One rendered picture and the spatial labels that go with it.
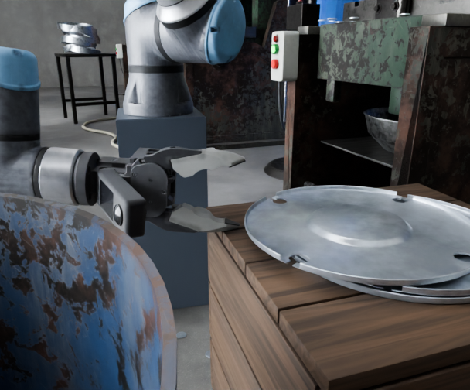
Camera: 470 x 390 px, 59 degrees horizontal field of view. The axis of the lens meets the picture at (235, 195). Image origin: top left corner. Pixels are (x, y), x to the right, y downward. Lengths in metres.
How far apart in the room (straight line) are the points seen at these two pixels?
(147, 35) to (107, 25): 6.66
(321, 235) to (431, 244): 0.13
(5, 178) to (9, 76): 0.12
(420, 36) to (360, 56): 0.26
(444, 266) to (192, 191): 0.57
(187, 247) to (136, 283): 0.72
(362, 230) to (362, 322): 0.15
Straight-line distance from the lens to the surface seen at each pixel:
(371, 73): 1.09
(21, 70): 0.58
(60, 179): 0.56
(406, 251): 0.51
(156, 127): 0.86
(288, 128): 1.31
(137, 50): 0.90
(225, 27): 0.79
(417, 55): 0.89
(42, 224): 0.33
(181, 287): 1.00
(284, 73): 1.24
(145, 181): 0.53
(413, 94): 0.89
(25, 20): 7.51
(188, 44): 0.80
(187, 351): 0.91
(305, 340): 0.38
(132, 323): 0.26
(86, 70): 7.50
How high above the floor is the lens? 0.58
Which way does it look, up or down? 19 degrees down
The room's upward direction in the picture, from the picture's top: straight up
